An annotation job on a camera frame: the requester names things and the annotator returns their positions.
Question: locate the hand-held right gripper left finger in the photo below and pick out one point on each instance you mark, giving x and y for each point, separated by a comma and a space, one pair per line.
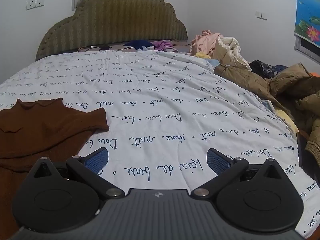
98, 158

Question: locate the olive padded headboard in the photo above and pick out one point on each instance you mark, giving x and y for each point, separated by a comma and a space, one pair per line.
110, 22

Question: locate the dark floral garment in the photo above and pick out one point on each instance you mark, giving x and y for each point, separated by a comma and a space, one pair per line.
265, 70

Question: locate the yellow cloth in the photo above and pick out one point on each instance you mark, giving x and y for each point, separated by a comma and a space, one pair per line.
203, 55

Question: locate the khaki padded jacket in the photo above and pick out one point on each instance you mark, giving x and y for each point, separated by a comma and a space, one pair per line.
282, 87

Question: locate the dark blue garment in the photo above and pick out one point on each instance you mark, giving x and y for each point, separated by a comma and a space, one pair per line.
138, 44

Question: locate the pink garment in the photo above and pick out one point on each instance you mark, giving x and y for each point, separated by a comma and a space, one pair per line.
205, 41

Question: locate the cream padded garment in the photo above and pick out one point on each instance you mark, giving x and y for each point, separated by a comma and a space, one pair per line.
232, 50

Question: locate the brown knit sweater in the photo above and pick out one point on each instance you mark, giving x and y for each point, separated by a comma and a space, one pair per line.
42, 132

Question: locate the lotus flower wall poster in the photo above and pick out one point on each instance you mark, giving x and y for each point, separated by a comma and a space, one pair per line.
308, 12

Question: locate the white double wall socket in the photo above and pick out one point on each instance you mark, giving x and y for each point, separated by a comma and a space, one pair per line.
35, 3

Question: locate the purple garment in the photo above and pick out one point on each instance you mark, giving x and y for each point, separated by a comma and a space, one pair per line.
163, 46

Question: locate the white wall switch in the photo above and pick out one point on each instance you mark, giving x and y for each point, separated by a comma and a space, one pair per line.
260, 15

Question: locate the white quilt with script print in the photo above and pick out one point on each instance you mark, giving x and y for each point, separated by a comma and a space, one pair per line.
160, 105

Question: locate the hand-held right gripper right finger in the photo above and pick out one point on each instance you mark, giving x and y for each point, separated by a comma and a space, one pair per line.
217, 160

